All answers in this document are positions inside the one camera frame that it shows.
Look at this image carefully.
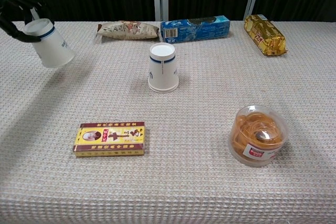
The blue cookie box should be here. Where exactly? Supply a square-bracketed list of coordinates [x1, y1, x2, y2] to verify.
[160, 15, 231, 44]

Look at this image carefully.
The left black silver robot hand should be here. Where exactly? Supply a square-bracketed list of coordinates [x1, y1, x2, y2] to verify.
[0, 0, 55, 44]

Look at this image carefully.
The clear rubber band tub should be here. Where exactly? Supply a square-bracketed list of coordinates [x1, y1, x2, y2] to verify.
[227, 104, 289, 168]

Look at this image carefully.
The white paper cup blue stripe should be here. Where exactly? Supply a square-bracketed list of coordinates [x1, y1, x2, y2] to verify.
[148, 42, 180, 91]
[23, 18, 76, 69]

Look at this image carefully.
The gold foil cookie package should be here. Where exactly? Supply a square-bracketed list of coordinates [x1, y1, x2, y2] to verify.
[243, 14, 288, 57]

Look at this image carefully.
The brown snack bag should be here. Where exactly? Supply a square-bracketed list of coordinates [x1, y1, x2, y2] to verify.
[96, 20, 160, 41]

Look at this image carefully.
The beige woven tablecloth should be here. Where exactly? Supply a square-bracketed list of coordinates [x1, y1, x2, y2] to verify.
[0, 20, 336, 224]

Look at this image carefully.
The yellow red flat box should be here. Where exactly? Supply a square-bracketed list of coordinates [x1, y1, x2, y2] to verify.
[72, 121, 146, 158]

